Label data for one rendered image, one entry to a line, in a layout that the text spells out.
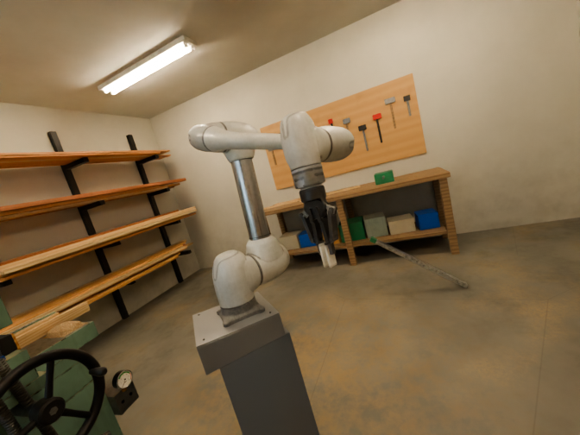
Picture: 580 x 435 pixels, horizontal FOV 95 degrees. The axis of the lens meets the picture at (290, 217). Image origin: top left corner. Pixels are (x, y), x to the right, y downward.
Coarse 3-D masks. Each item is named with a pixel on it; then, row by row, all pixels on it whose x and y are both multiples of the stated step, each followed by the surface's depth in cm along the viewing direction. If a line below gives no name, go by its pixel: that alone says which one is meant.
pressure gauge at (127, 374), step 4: (120, 372) 99; (124, 372) 100; (128, 372) 101; (116, 376) 98; (120, 376) 98; (124, 376) 100; (128, 376) 101; (132, 376) 102; (112, 380) 98; (116, 380) 97; (120, 380) 98; (124, 380) 99; (128, 380) 100; (112, 384) 97; (116, 384) 97; (120, 384) 98; (124, 384) 99; (128, 384) 100; (120, 388) 97; (124, 388) 101
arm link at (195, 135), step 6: (198, 126) 108; (204, 126) 106; (222, 126) 112; (192, 132) 108; (198, 132) 105; (192, 138) 108; (198, 138) 105; (192, 144) 111; (198, 144) 107; (204, 150) 109; (222, 150) 116
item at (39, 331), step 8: (80, 304) 111; (64, 312) 105; (72, 312) 107; (80, 312) 109; (48, 320) 100; (56, 320) 101; (64, 320) 104; (40, 328) 96; (48, 328) 99; (24, 336) 92; (32, 336) 94; (40, 336) 96; (24, 344) 92
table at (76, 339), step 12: (72, 336) 92; (84, 336) 95; (96, 336) 99; (24, 348) 91; (36, 348) 88; (48, 348) 86; (60, 348) 88; (72, 348) 92; (60, 360) 88; (36, 384) 74; (12, 396) 69
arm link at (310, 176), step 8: (304, 168) 72; (312, 168) 72; (320, 168) 74; (296, 176) 74; (304, 176) 72; (312, 176) 72; (320, 176) 74; (296, 184) 75; (304, 184) 73; (312, 184) 72; (320, 184) 75
